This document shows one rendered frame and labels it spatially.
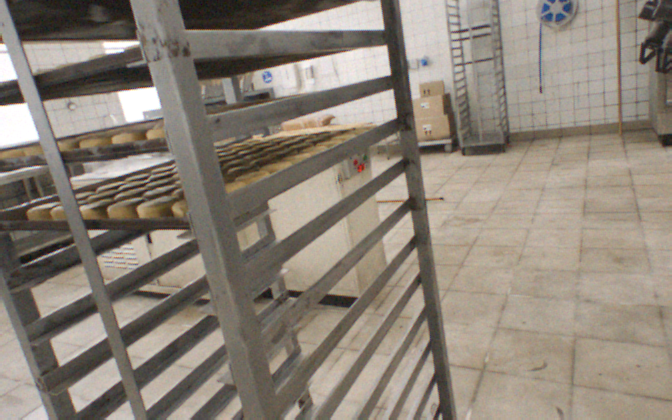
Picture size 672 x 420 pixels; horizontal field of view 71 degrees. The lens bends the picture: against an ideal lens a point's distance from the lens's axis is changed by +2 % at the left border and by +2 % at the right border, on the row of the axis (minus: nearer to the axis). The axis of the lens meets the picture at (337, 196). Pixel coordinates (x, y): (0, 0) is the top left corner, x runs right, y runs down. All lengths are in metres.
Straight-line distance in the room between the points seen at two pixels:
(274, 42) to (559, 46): 5.61
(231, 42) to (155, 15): 0.13
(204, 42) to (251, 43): 0.08
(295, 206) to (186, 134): 1.93
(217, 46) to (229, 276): 0.26
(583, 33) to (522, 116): 1.08
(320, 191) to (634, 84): 4.55
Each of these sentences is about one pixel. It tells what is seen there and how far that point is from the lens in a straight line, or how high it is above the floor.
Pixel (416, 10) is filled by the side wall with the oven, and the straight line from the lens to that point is 6.49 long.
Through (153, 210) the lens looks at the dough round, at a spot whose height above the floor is 1.06.
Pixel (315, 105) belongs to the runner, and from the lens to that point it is 0.72.
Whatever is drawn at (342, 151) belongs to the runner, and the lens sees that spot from 0.78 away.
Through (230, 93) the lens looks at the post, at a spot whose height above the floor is 1.18.
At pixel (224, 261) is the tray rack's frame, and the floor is 1.01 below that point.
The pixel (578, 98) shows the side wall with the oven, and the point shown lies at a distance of 6.19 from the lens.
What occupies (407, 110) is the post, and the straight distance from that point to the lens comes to 1.00.
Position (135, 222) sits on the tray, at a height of 1.05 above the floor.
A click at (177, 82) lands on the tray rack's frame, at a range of 0.47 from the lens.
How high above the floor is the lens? 1.17
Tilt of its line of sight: 14 degrees down
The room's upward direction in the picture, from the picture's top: 11 degrees counter-clockwise
